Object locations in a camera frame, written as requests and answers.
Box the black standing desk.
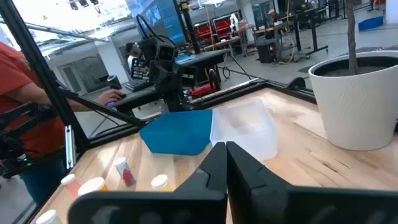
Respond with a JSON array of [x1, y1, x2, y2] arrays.
[[253, 6, 330, 63]]

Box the small labelled pill bottle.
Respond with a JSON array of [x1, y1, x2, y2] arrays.
[[113, 156, 137, 188]]

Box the blue-green plastic bin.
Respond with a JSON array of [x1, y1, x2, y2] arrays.
[[139, 108, 215, 156]]

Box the red storage bin rack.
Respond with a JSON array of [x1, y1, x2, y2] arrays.
[[193, 18, 233, 40]]

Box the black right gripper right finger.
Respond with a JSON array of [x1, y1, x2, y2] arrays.
[[226, 141, 398, 224]]

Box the black aluminium table frame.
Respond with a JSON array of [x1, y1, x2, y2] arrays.
[[0, 0, 318, 224]]

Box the white plant pot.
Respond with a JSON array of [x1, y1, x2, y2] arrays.
[[307, 50, 398, 152]]

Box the black computer tower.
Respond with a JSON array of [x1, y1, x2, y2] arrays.
[[257, 42, 278, 64]]

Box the small white ball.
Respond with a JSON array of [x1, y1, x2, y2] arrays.
[[60, 173, 81, 199]]

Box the computer monitor blue screen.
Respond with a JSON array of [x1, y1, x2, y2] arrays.
[[125, 0, 187, 46]]

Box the red tool under desk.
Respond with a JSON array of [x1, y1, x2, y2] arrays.
[[190, 83, 216, 99]]

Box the black cylindrical speaker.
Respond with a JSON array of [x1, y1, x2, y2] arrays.
[[106, 73, 123, 91]]

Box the green pill bottle white cap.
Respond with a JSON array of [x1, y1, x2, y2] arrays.
[[35, 208, 63, 224]]

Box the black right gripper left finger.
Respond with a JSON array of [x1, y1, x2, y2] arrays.
[[67, 141, 229, 224]]

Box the silver metal corner bracket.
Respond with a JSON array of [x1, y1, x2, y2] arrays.
[[64, 124, 76, 170]]

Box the person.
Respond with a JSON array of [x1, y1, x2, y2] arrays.
[[266, 8, 281, 29], [0, 40, 125, 206], [125, 42, 141, 72]]

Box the blue floor mat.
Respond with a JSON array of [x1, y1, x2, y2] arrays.
[[357, 15, 386, 32]]

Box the orange pill bottle white cap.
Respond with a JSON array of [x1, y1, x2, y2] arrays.
[[150, 174, 172, 192]]

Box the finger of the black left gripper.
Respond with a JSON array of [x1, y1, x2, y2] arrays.
[[154, 70, 169, 94], [168, 70, 183, 94]]

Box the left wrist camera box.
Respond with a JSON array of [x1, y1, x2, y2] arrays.
[[154, 44, 178, 62]]

